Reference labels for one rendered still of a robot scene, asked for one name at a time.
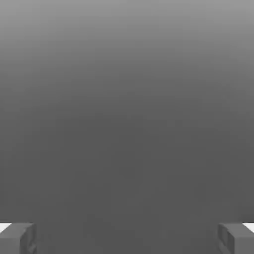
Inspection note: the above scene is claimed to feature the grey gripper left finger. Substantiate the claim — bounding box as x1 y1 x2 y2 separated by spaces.
0 222 38 254

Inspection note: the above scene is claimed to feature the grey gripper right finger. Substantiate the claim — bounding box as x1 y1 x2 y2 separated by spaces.
217 222 254 254

